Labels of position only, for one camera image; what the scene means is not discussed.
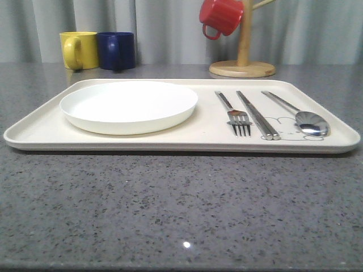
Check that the silver metal fork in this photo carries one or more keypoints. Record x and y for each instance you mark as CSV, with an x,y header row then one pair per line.
x,y
238,120

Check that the white round plate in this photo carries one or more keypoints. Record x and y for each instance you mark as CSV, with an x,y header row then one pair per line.
x,y
130,107

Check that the silver metal spoon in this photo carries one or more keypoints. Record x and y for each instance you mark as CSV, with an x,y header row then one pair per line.
x,y
309,123

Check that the beige rabbit serving tray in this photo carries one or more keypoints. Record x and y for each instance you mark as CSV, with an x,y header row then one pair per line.
x,y
46,128

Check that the wooden mug tree stand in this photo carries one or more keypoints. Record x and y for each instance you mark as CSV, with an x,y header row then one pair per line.
x,y
242,67

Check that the dark blue mug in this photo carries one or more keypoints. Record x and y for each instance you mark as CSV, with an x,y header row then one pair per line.
x,y
116,50

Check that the red mug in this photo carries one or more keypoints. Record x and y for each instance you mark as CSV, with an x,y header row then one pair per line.
x,y
220,17

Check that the yellow mug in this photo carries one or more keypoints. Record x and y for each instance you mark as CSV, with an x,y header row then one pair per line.
x,y
79,50

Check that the grey curtain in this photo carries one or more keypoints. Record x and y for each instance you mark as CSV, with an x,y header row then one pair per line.
x,y
283,32

